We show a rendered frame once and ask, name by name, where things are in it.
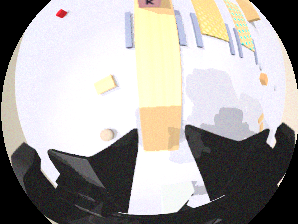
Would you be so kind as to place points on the pink labelled cube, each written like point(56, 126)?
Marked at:
point(149, 3)

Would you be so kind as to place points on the small red block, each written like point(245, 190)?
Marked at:
point(61, 14)

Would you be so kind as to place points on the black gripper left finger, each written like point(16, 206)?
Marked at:
point(111, 169)

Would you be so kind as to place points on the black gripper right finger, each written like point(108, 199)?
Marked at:
point(218, 158)

